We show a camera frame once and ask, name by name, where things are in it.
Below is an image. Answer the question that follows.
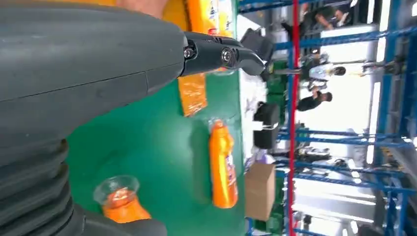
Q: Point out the person's hand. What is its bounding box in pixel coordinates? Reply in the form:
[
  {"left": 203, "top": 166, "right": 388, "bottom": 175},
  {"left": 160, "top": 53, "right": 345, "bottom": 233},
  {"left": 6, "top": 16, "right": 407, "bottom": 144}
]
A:
[{"left": 117, "top": 0, "right": 169, "bottom": 19}]

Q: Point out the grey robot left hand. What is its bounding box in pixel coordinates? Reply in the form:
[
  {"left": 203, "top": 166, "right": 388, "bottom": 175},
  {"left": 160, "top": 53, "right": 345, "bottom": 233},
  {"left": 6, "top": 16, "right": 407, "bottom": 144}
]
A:
[{"left": 0, "top": 0, "right": 266, "bottom": 236}]

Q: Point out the orange drink bottle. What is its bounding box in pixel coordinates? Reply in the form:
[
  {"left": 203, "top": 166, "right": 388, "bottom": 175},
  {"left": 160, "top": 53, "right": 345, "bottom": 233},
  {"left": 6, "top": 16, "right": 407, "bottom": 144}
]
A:
[
  {"left": 187, "top": 0, "right": 235, "bottom": 38},
  {"left": 208, "top": 118, "right": 239, "bottom": 209},
  {"left": 93, "top": 175, "right": 152, "bottom": 224}
]

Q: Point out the green table mat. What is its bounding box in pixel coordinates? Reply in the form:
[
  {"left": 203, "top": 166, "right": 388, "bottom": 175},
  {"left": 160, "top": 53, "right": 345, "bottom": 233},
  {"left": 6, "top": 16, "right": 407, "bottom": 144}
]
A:
[{"left": 66, "top": 60, "right": 245, "bottom": 236}]

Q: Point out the white table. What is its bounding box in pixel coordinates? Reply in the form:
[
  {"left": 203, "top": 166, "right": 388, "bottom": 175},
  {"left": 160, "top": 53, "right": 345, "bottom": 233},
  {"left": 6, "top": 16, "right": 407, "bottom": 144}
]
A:
[{"left": 236, "top": 14, "right": 278, "bottom": 170}]

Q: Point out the person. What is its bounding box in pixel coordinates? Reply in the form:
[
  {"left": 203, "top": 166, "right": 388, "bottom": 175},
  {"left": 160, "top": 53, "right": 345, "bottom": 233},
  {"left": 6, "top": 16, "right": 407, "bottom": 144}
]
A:
[
  {"left": 306, "top": 63, "right": 347, "bottom": 91},
  {"left": 296, "top": 91, "right": 333, "bottom": 113},
  {"left": 301, "top": 4, "right": 351, "bottom": 31}
]

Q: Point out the red pole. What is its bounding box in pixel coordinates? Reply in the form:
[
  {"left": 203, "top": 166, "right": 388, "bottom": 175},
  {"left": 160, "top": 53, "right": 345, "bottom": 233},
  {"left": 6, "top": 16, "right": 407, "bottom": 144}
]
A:
[{"left": 287, "top": 0, "right": 301, "bottom": 236}]

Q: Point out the brown cardboard box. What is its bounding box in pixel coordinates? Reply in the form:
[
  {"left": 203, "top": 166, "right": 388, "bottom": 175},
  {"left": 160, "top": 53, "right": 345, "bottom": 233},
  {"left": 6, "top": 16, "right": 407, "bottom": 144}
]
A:
[{"left": 244, "top": 163, "right": 276, "bottom": 222}]

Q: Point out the blue steel shelving rack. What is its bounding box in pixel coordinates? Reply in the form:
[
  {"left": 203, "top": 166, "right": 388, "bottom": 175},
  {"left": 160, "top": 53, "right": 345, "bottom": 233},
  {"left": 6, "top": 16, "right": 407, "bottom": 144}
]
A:
[{"left": 238, "top": 0, "right": 417, "bottom": 236}]

